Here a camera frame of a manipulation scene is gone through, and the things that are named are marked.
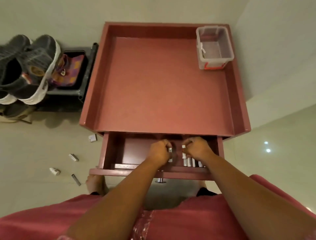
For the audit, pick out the person's left hand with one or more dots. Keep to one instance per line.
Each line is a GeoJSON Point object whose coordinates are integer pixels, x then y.
{"type": "Point", "coordinates": [159, 153]}

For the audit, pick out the person's right hand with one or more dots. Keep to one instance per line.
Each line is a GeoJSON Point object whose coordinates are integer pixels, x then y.
{"type": "Point", "coordinates": [200, 149]}

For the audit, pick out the red tray table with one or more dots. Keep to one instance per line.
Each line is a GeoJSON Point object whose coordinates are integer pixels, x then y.
{"type": "Point", "coordinates": [160, 86]}

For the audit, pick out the white square sachet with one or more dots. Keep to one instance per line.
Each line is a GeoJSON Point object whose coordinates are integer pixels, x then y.
{"type": "Point", "coordinates": [92, 138]}

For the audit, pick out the short white tube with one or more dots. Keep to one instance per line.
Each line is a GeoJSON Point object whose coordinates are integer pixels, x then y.
{"type": "Point", "coordinates": [73, 157]}

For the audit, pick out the grey metal stick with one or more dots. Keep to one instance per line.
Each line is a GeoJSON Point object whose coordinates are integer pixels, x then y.
{"type": "Point", "coordinates": [76, 180]}

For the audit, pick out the clear plastic box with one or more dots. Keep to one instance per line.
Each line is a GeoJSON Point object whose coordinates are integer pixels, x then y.
{"type": "Point", "coordinates": [216, 47]}

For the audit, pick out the white dropper bottle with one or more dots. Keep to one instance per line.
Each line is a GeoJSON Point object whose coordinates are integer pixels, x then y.
{"type": "Point", "coordinates": [54, 171]}

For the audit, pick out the black shoe rack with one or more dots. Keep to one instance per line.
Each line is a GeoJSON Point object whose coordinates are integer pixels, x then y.
{"type": "Point", "coordinates": [90, 66]}

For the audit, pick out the purple orange checked cloth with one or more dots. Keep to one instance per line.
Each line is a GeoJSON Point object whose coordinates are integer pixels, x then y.
{"type": "Point", "coordinates": [71, 69]}

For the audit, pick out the dark grey sneaker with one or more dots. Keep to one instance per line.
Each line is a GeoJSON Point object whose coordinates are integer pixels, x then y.
{"type": "Point", "coordinates": [12, 56]}
{"type": "Point", "coordinates": [39, 64]}

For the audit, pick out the person's left forearm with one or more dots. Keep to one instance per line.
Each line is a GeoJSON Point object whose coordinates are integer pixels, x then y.
{"type": "Point", "coordinates": [116, 205]}

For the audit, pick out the person's right forearm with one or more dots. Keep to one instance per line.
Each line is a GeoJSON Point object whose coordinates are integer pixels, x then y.
{"type": "Point", "coordinates": [259, 202]}

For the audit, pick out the person's left foot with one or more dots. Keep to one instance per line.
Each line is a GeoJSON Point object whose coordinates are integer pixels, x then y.
{"type": "Point", "coordinates": [96, 184]}

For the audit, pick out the black plastic tray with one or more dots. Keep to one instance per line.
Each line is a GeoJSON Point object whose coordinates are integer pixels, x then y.
{"type": "Point", "coordinates": [85, 56]}

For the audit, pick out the pink embroidered tunic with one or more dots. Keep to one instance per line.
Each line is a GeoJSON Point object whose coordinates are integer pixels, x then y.
{"type": "Point", "coordinates": [49, 222]}

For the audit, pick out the olive brown sandal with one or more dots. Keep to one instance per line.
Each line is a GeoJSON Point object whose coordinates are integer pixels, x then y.
{"type": "Point", "coordinates": [17, 111]}

